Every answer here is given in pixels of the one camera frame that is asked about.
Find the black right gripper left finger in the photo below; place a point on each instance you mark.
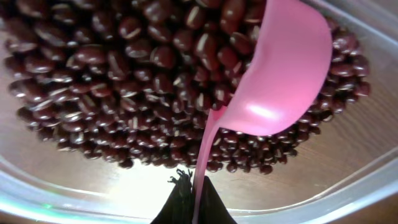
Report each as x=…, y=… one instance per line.
x=178, y=208

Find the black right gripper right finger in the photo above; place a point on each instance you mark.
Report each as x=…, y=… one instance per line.
x=212, y=209

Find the pink plastic measuring scoop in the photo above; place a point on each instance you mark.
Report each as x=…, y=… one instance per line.
x=290, y=64

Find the clear container of red beans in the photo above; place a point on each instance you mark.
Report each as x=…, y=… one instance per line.
x=102, y=101

